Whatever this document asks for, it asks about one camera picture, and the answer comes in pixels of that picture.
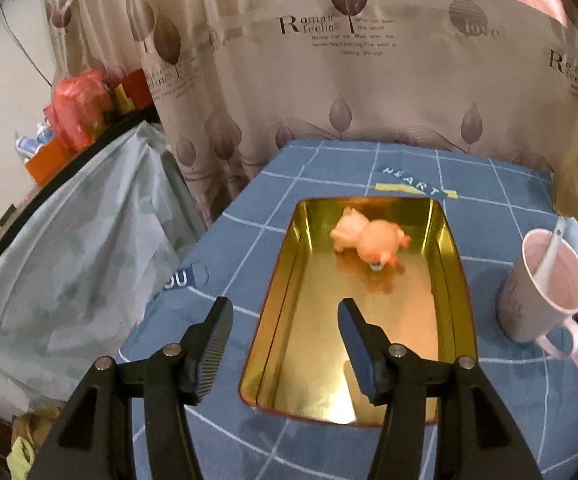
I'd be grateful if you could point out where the beige leaf print curtain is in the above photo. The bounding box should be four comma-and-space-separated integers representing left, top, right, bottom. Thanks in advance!
45, 0, 578, 221

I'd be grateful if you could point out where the orange storage box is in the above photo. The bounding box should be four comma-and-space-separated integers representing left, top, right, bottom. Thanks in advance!
25, 138, 76, 186

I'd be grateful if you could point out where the orange rubber toy animal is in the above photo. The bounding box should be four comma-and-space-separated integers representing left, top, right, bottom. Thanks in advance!
330, 207, 411, 271

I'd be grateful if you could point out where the pale green plastic cover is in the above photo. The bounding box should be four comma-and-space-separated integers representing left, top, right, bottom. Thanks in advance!
0, 123, 205, 419

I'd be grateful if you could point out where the brown crumpled cloth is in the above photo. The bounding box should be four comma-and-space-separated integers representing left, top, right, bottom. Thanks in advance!
7, 406, 61, 480

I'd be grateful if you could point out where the red plastic bag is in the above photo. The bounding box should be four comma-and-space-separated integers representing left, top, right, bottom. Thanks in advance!
44, 70, 114, 153

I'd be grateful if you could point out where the pink ceramic mug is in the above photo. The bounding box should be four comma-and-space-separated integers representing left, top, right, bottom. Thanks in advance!
496, 228, 578, 360

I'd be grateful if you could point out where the blue checked tablecloth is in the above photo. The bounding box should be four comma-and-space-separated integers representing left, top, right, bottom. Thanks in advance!
120, 141, 578, 479

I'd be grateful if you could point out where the light blue folded towel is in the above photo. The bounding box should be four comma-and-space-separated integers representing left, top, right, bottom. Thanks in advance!
563, 218, 578, 255

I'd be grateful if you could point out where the white ceramic spoon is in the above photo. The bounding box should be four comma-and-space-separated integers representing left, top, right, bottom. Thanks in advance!
533, 217, 566, 292

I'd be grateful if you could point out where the gold red tin box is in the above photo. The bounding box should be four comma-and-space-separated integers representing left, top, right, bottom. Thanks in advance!
239, 197, 478, 427

